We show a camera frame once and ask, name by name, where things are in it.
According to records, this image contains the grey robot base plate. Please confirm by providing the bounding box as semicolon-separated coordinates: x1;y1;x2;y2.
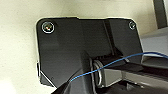
34;16;145;94

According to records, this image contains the thin blue cable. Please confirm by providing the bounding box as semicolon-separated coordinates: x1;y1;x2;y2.
69;50;168;84

